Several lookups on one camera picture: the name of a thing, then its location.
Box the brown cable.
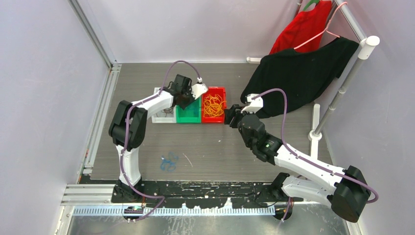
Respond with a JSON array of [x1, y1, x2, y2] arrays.
[[157, 107, 176, 118]]

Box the orange cable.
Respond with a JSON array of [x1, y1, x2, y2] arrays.
[[203, 94, 227, 118]]

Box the blue cable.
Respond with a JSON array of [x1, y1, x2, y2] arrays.
[[160, 151, 180, 172]]

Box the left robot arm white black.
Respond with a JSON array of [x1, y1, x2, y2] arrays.
[[109, 74, 208, 203]]

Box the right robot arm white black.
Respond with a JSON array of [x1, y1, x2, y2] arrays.
[[224, 104, 372, 223]]

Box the red plastic bin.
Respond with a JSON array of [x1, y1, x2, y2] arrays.
[[201, 87, 227, 123]]

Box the green plastic bin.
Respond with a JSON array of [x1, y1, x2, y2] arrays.
[[176, 98, 202, 123]]

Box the white plastic bin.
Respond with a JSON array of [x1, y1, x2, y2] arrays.
[[149, 87, 176, 124]]

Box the black shirt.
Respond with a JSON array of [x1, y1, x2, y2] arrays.
[[240, 37, 359, 118]]

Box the red shirt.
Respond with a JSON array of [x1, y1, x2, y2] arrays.
[[269, 0, 332, 54]]

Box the pink clothes hanger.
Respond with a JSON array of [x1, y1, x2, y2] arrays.
[[294, 1, 348, 50]]

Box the green clothes hanger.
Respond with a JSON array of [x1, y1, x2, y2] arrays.
[[303, 0, 320, 11]]

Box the white clothes rack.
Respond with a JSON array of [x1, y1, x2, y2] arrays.
[[246, 0, 381, 173]]

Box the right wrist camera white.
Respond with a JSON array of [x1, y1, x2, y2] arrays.
[[241, 94, 264, 114]]

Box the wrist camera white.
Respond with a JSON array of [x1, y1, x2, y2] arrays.
[[241, 94, 264, 114], [191, 83, 208, 99]]

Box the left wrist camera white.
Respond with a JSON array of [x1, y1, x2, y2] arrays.
[[191, 83, 208, 99]]

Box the aluminium frame post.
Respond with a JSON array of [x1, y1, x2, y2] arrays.
[[69, 0, 114, 69]]

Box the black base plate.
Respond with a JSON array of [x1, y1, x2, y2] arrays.
[[111, 181, 288, 209]]

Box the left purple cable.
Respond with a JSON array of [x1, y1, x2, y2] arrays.
[[118, 60, 204, 222]]

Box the white cable duct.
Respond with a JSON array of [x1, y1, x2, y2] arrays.
[[73, 205, 275, 216]]

